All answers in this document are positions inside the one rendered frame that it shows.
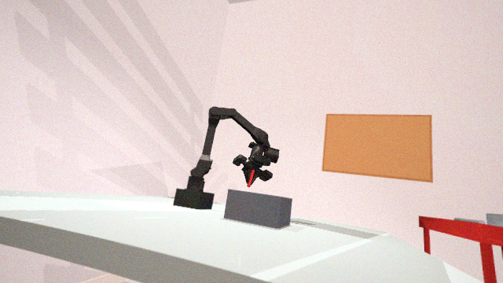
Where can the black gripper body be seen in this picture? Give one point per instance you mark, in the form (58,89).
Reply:
(240,159)

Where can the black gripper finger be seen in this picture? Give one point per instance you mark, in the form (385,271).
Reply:
(256,175)
(247,172)

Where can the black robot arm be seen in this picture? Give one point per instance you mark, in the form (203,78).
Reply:
(196,181)

